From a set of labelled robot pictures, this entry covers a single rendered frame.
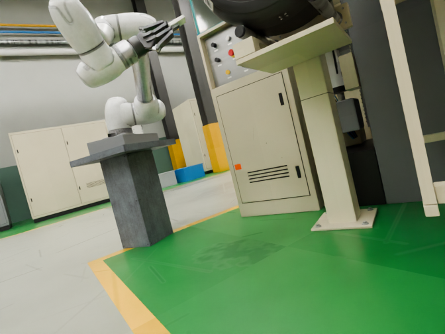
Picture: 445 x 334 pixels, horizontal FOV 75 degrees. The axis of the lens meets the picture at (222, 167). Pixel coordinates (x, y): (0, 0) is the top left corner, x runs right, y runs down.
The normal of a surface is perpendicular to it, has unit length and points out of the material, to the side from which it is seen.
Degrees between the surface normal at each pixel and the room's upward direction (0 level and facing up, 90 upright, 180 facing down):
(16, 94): 90
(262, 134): 90
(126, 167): 90
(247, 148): 90
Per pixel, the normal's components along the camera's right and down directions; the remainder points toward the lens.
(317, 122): -0.53, 0.18
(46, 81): 0.53, -0.08
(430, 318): -0.24, -0.97
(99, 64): 0.44, 0.44
